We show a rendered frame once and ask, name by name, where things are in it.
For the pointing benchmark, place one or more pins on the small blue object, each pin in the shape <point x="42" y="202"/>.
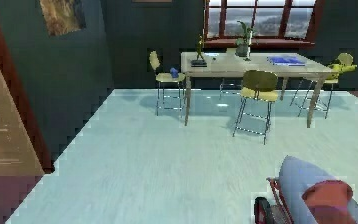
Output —
<point x="174" y="72"/>

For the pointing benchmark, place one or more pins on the potted green house plant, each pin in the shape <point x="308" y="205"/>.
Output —
<point x="244" y="41"/>

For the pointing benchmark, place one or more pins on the tan wooden room door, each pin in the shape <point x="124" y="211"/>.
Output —
<point x="7" y="126"/>

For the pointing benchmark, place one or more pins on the grey and red cart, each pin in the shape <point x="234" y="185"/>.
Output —
<point x="315" y="196"/>

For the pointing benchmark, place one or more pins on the blue book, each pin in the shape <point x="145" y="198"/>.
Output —
<point x="286" y="60"/>

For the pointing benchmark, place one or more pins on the small dark object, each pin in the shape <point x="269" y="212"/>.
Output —
<point x="214" y="59"/>

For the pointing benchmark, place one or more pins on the bronze figurine statue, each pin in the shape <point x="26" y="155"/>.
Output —
<point x="199" y="53"/>

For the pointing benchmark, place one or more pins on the brown wall painting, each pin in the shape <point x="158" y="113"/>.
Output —
<point x="62" y="15"/>

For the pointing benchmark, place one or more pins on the red framed window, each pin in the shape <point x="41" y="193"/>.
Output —
<point x="260" y="21"/>

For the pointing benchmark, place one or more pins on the yellow metal-legged chair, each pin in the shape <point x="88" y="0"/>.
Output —
<point x="258" y="87"/>
<point x="333" y="80"/>
<point x="165" y="77"/>

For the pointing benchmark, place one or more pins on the beige wooden dining table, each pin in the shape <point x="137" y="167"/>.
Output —
<point x="233" y="66"/>

